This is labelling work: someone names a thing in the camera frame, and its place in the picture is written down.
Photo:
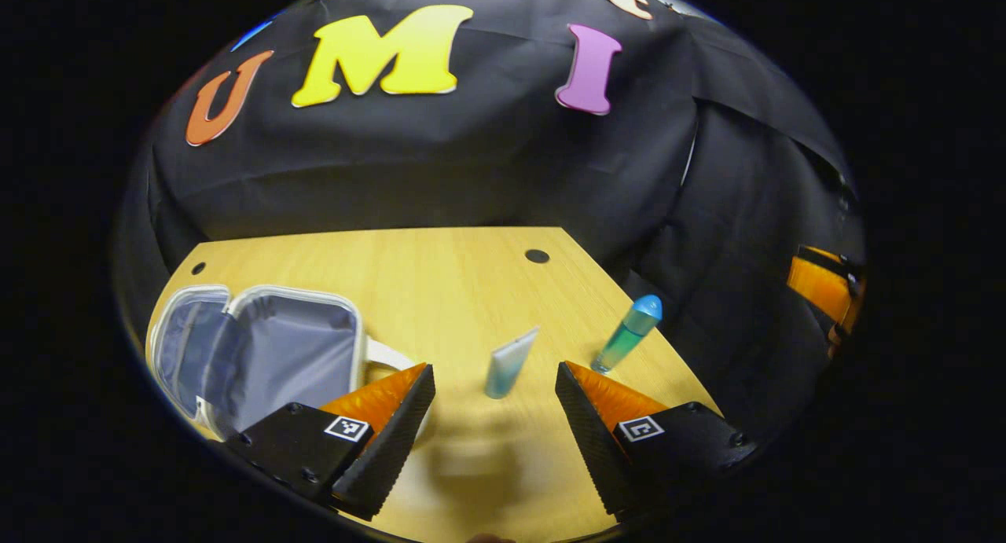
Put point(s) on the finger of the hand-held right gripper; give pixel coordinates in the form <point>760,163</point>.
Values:
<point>817,288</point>

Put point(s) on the small white suitcase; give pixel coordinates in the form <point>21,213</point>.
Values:
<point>291,354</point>

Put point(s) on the white and blue cream tube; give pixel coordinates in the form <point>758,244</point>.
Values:
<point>509,364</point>

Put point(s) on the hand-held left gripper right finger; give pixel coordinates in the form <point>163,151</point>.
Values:
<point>593,449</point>

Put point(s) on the teal bottle with blue cap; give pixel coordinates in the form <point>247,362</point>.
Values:
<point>625,337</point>

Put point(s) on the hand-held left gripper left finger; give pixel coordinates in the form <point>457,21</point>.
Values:
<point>393,449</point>

